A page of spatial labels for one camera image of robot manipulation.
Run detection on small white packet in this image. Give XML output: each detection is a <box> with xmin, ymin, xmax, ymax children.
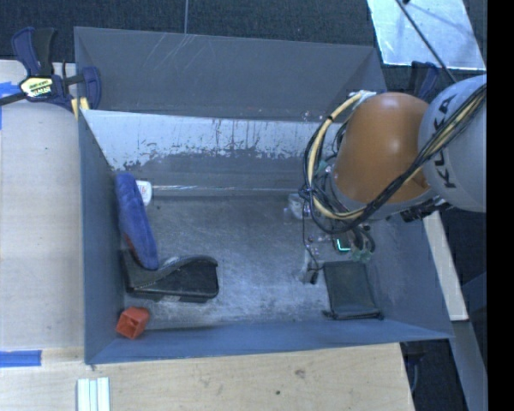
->
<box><xmin>135</xmin><ymin>179</ymin><xmax>153</xmax><ymax>208</ymax></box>

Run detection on red-orange square cup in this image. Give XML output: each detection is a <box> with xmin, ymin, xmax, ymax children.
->
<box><xmin>115</xmin><ymin>306</ymin><xmax>151</xmax><ymax>341</ymax></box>

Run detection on blue padded cloth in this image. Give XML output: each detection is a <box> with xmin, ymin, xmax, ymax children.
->
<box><xmin>113</xmin><ymin>172</ymin><xmax>160</xmax><ymax>271</ymax></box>

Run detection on pale wood board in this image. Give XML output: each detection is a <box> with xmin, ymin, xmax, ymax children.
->
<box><xmin>0</xmin><ymin>100</ymin><xmax>87</xmax><ymax>352</ymax></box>

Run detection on black cylinder on white bracket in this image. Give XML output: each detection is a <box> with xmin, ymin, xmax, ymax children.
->
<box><xmin>399</xmin><ymin>199</ymin><xmax>450</xmax><ymax>225</ymax></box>

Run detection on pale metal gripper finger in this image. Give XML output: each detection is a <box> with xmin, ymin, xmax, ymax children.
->
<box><xmin>302</xmin><ymin>261</ymin><xmax>325</xmax><ymax>285</ymax></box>
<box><xmin>287</xmin><ymin>193</ymin><xmax>307</xmax><ymax>223</ymax></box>

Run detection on grey metal bin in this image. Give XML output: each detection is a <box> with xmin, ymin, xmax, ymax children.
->
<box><xmin>72</xmin><ymin>26</ymin><xmax>456</xmax><ymax>366</ymax></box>

